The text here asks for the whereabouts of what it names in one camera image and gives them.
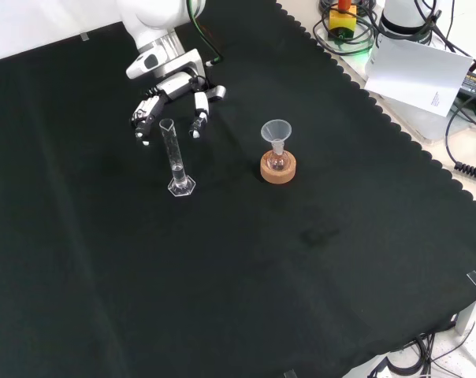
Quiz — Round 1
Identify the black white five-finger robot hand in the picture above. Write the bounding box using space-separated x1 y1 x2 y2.
129 69 228 147

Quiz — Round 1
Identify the clear glass graduated cylinder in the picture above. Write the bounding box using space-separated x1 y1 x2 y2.
158 117 196 198

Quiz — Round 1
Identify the clear plastic funnel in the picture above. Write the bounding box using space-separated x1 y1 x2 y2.
260 119 294 155

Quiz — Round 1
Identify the small round-bottom glass flask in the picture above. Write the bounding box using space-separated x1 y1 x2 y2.
267 145 290 172

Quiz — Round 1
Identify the yellow stop button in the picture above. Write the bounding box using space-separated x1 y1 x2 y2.
326 0 358 43

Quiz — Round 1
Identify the black bench cloth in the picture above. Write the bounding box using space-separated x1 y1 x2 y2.
0 0 476 378

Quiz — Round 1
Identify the pale board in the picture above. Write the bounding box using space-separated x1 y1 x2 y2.
366 34 474 117

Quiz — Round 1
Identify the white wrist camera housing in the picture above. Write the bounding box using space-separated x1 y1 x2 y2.
126 50 160 80

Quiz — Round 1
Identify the cork ring stand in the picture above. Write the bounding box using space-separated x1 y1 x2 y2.
259 155 298 185

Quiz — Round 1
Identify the black coiled cable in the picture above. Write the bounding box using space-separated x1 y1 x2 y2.
444 100 476 181

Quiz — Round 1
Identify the black floor cable bundle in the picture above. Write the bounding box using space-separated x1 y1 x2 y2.
374 332 476 378

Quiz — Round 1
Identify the grey table frame bracket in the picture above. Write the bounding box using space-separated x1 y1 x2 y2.
454 293 476 335

